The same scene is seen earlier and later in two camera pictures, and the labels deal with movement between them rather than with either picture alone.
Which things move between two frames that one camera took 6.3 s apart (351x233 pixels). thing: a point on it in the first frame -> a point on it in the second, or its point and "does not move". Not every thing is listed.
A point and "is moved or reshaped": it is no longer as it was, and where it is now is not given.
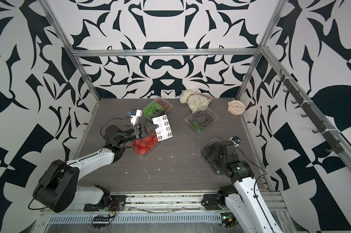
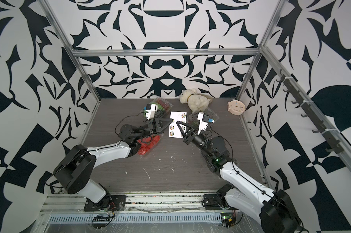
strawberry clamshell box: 142,145 does not move
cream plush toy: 197,101 does not move
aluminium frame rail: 175,204 does not move
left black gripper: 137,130 -> 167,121
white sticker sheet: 163,131 is moved or reshaped
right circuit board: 228,219 does not move
